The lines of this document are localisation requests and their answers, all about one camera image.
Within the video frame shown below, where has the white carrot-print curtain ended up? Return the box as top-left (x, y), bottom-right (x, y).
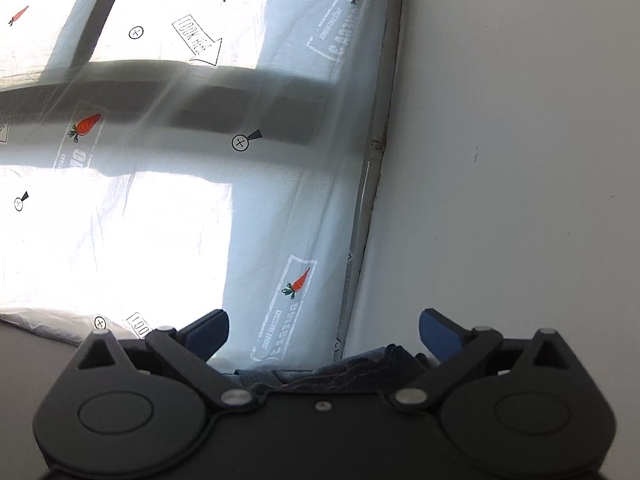
top-left (0, 0), bottom-right (402, 377)

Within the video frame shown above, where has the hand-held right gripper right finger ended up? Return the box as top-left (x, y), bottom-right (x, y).
top-left (392, 309), bottom-right (572, 407)

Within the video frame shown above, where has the blue-grey folded garment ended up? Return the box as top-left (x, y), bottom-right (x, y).
top-left (234, 342), bottom-right (432, 397)

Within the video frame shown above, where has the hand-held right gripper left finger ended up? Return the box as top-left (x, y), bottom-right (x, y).
top-left (75, 309), bottom-right (257, 407)

